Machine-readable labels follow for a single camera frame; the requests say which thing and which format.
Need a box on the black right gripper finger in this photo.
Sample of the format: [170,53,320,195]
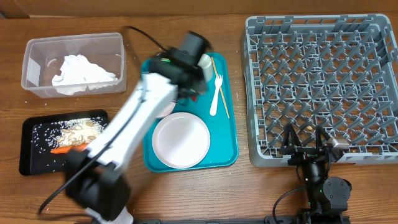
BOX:
[315,126,330,149]
[281,123,302,149]

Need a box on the pink bowl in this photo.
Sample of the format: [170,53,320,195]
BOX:
[157,101,176,118]

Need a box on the white napkin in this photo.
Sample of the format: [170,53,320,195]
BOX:
[52,54,118,96]

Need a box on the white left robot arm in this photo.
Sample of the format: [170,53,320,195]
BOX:
[60,31,210,223]

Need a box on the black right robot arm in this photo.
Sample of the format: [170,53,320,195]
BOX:
[272,124,352,223]

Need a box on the grey dishwasher rack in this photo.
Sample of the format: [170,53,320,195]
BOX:
[241,14,397,167]

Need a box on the black food-waste tray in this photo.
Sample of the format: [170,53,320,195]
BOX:
[19,110,109,176]

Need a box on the white upside-down cup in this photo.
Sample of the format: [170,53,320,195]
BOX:
[198,54,213,82]

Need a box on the wooden chopstick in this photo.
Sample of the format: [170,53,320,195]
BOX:
[211,57,229,118]

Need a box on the white plastic fork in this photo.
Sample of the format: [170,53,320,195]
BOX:
[210,74,223,116]

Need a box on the teal plastic tray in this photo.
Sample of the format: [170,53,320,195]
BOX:
[142,52,239,172]

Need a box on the large white plate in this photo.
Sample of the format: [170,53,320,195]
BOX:
[152,112,211,169]

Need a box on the orange carrot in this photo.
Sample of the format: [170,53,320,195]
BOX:
[50,143,88,154]

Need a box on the clear plastic bin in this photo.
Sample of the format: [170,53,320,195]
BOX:
[21,32,127,98]

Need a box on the rice and peanuts pile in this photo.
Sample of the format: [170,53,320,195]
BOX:
[31,116,108,154]

